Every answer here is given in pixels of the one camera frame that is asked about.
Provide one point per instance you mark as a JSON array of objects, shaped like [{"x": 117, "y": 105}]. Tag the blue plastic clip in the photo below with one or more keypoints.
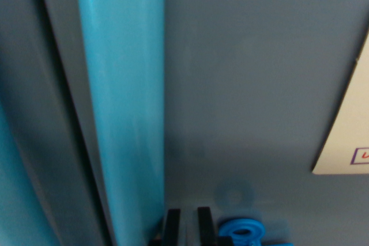
[{"x": 245, "y": 231}]

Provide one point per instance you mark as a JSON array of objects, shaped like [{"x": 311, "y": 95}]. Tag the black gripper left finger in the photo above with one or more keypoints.
[{"x": 172, "y": 227}]

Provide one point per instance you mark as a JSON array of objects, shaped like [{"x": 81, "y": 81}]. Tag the grey fridge door with display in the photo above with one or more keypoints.
[{"x": 26, "y": 70}]

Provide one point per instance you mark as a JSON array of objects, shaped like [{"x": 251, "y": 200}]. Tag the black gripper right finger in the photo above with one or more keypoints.
[{"x": 206, "y": 226}]

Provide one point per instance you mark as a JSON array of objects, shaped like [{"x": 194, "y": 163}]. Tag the grey toy refrigerator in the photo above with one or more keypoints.
[{"x": 245, "y": 84}]

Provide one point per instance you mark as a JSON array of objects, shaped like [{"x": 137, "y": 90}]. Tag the cream paper note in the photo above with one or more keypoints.
[{"x": 350, "y": 128}]

